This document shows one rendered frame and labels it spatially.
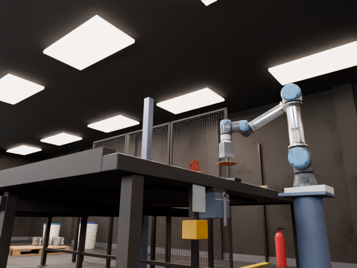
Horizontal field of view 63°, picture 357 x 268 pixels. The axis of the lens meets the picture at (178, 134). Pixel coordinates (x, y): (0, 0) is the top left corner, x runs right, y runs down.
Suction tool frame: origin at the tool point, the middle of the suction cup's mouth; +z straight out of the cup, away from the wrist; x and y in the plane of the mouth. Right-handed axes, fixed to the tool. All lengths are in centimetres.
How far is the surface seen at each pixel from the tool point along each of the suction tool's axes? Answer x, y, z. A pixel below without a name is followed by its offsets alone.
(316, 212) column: 38, -35, 32
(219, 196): 39, 34, 26
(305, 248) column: 32, -30, 51
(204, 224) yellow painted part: 45, 46, 39
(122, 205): 56, 87, 32
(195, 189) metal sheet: 44, 50, 23
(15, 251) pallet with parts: -544, 128, 98
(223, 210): 38, 31, 32
